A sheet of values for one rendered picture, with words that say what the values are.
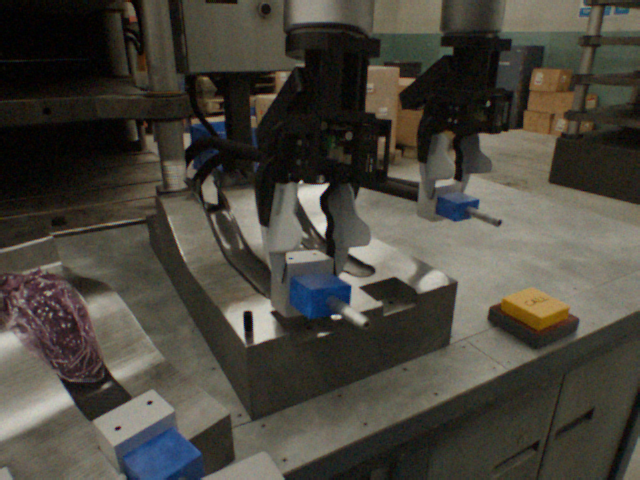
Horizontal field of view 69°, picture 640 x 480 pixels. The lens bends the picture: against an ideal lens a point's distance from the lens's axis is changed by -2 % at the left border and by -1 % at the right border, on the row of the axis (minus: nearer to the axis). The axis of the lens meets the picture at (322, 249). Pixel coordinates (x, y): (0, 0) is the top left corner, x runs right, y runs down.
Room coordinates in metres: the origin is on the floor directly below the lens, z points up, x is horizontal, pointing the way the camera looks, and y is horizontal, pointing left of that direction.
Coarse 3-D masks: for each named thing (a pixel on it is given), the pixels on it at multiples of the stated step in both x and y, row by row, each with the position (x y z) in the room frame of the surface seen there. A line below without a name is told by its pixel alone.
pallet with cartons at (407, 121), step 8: (400, 80) 5.69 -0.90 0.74; (408, 80) 5.68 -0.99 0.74; (400, 88) 5.08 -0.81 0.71; (400, 104) 5.08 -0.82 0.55; (400, 112) 5.07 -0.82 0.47; (408, 112) 5.00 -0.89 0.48; (416, 112) 4.92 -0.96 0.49; (400, 120) 5.07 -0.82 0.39; (408, 120) 4.99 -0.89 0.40; (416, 120) 4.93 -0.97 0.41; (400, 128) 5.06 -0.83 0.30; (408, 128) 4.98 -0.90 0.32; (416, 128) 4.94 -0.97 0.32; (400, 136) 5.06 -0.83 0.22; (408, 136) 4.98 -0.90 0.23; (448, 136) 5.35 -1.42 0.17; (400, 144) 5.06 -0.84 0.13; (408, 144) 4.98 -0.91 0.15; (408, 152) 4.97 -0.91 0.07; (416, 152) 4.94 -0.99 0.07
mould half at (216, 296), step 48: (240, 192) 0.69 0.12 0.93; (192, 240) 0.58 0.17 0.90; (192, 288) 0.52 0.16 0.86; (240, 288) 0.47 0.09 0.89; (432, 288) 0.46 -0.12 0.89; (240, 336) 0.37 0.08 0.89; (288, 336) 0.37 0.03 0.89; (336, 336) 0.40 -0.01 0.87; (384, 336) 0.43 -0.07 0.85; (432, 336) 0.47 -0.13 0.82; (240, 384) 0.38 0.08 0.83; (288, 384) 0.37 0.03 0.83; (336, 384) 0.40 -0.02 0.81
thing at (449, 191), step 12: (444, 180) 0.67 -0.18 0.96; (420, 192) 0.66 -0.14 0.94; (444, 192) 0.64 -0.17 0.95; (456, 192) 0.65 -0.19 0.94; (420, 204) 0.66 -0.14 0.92; (432, 204) 0.64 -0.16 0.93; (444, 204) 0.62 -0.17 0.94; (456, 204) 0.60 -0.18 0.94; (468, 204) 0.61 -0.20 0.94; (420, 216) 0.66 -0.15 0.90; (432, 216) 0.64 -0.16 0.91; (444, 216) 0.62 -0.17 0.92; (456, 216) 0.60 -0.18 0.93; (468, 216) 0.61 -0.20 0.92; (480, 216) 0.58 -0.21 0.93; (492, 216) 0.57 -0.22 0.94
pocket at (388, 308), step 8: (384, 280) 0.48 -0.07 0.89; (392, 280) 0.49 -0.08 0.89; (400, 280) 0.48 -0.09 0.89; (360, 288) 0.47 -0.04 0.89; (368, 288) 0.47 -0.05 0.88; (376, 288) 0.48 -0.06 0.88; (384, 288) 0.48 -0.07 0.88; (392, 288) 0.49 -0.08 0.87; (400, 288) 0.48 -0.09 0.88; (408, 288) 0.47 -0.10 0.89; (376, 296) 0.48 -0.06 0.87; (384, 296) 0.49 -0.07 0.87; (392, 296) 0.49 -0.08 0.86; (400, 296) 0.48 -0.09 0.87; (408, 296) 0.47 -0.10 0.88; (416, 296) 0.45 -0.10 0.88; (384, 304) 0.47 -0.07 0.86; (392, 304) 0.47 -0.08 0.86; (400, 304) 0.47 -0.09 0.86; (408, 304) 0.47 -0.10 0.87; (416, 304) 0.45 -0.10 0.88; (384, 312) 0.44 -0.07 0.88; (392, 312) 0.44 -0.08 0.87
